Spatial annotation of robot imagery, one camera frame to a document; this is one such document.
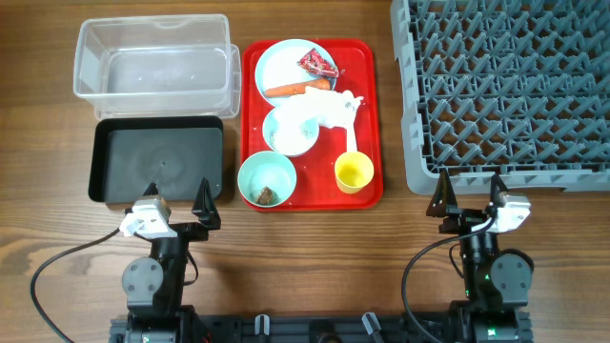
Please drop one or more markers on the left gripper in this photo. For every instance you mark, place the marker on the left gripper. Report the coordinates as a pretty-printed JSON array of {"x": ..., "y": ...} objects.
[{"x": 206, "y": 213}]

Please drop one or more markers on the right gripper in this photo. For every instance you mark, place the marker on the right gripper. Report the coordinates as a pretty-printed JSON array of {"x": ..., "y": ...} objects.
[{"x": 462, "y": 218}]

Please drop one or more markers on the brown food scrap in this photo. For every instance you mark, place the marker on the brown food scrap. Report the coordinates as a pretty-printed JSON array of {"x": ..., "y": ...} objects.
[{"x": 266, "y": 198}]

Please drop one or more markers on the mint green bowl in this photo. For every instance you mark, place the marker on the mint green bowl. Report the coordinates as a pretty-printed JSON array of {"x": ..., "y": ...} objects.
[{"x": 266, "y": 169}]

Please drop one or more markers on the light blue rice bowl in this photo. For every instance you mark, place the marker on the light blue rice bowl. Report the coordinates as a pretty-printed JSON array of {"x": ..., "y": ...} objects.
[{"x": 279, "y": 113}]

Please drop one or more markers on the white tissue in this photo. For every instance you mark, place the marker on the white tissue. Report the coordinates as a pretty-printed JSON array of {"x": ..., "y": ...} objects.
[{"x": 329, "y": 109}]

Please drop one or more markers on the orange carrot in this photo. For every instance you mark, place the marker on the orange carrot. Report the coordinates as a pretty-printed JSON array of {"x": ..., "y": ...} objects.
[{"x": 298, "y": 88}]

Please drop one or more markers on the red snack wrapper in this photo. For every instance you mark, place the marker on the red snack wrapper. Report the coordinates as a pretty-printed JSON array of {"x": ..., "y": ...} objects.
[{"x": 312, "y": 62}]

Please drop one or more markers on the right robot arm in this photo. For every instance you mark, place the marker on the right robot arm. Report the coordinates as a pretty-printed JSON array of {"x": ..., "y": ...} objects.
[{"x": 496, "y": 281}]

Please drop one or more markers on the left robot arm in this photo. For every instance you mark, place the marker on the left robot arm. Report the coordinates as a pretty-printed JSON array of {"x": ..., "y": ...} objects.
[{"x": 154, "y": 284}]

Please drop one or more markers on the black waste tray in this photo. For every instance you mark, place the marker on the black waste tray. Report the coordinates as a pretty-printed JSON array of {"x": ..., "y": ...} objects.
[{"x": 174, "y": 153}]

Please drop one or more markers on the grey dishwasher rack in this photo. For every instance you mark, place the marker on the grey dishwasher rack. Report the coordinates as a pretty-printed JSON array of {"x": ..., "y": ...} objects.
[{"x": 518, "y": 89}]

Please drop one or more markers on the yellow plastic cup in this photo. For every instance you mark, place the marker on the yellow plastic cup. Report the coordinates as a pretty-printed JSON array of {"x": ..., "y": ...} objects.
[{"x": 354, "y": 170}]

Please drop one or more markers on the white plastic spoon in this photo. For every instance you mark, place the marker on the white plastic spoon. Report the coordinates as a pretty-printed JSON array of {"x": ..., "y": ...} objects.
[{"x": 351, "y": 143}]

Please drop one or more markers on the clear plastic bin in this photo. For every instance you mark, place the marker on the clear plastic bin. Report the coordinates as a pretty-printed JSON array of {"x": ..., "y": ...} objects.
[{"x": 163, "y": 65}]

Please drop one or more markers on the red serving tray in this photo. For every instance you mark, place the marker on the red serving tray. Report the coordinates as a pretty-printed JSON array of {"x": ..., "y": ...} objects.
[{"x": 316, "y": 188}]

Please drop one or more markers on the light blue plate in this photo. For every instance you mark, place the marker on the light blue plate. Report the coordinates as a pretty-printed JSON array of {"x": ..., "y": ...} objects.
[{"x": 278, "y": 66}]

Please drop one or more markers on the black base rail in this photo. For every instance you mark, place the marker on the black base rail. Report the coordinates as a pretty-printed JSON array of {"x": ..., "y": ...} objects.
[{"x": 310, "y": 328}]

